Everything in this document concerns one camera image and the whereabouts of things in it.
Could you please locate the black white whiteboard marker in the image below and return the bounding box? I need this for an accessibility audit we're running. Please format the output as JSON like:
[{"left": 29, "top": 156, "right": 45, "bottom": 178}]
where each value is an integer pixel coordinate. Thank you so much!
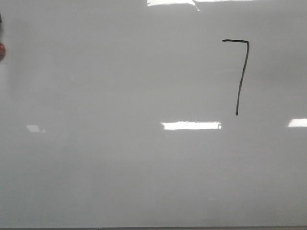
[{"left": 0, "top": 14, "right": 6, "bottom": 61}]

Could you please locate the white whiteboard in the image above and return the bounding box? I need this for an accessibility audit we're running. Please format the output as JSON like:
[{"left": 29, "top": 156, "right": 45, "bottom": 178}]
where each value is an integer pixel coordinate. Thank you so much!
[{"left": 0, "top": 0, "right": 307, "bottom": 228}]

